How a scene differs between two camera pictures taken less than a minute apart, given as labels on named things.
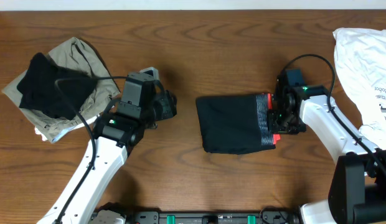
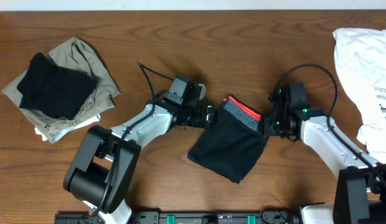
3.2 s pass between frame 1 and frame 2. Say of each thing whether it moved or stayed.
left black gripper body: moved
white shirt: stayed
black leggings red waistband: moved
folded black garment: stayed
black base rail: stayed
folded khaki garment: stayed
